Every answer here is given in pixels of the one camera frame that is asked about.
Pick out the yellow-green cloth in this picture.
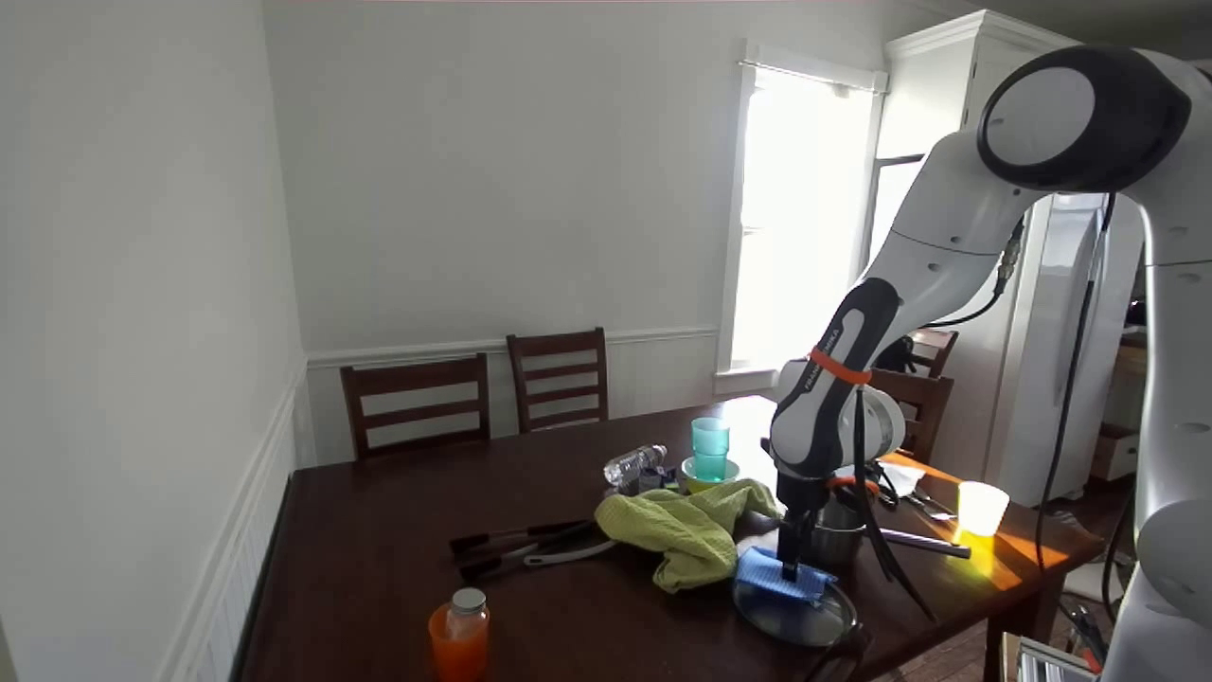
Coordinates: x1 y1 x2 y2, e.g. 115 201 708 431
593 483 781 594

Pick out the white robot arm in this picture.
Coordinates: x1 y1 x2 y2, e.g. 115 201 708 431
770 46 1212 682

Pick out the teal plastic cup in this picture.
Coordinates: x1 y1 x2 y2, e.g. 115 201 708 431
688 417 729 461

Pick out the orange juice bottle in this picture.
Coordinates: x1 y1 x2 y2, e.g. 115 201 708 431
429 587 488 682

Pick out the dark wooden near chair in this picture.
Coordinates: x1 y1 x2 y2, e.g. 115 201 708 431
801 639 863 682

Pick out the dark wooden chair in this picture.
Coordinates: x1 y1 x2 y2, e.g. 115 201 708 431
801 639 863 682
341 354 488 457
508 330 609 431

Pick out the dark wooden chair left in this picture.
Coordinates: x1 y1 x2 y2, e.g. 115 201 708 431
341 354 488 457

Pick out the white plastic cup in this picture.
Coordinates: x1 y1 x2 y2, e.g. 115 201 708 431
955 483 1010 539

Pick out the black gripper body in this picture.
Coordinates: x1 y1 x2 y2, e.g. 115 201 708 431
775 475 830 568

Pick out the crumpled clear plastic bag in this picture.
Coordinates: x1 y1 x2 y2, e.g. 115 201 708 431
601 443 678 493

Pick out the dark wooden chair right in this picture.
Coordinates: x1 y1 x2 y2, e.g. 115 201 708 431
508 330 609 431

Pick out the steel saucepan with handle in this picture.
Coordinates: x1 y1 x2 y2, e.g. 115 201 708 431
808 500 967 571

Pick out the white cabinet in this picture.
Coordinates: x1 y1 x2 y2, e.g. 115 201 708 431
871 11 1145 507

